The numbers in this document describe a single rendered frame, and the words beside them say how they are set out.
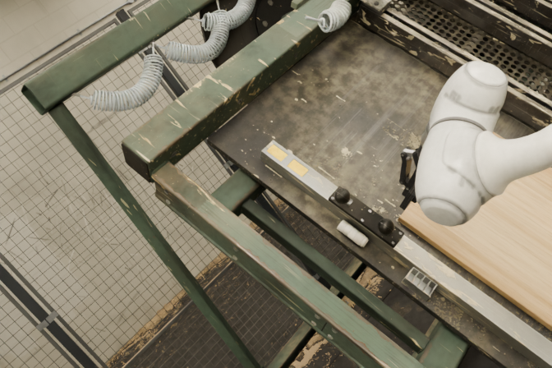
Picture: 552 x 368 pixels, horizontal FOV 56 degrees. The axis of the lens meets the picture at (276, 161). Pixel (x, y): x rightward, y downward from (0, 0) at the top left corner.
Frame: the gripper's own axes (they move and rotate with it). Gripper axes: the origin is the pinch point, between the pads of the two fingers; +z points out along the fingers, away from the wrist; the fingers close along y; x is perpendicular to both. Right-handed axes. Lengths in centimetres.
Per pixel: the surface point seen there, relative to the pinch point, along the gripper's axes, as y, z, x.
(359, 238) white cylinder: 4.1, 12.7, 9.7
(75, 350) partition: 101, 200, 67
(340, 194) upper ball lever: 12.5, -0.2, 10.5
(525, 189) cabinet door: -22.0, 14.0, -34.5
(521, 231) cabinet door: -26.5, 14.0, -21.5
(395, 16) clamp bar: 40, 8, -62
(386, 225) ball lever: 0.1, -0.4, 10.1
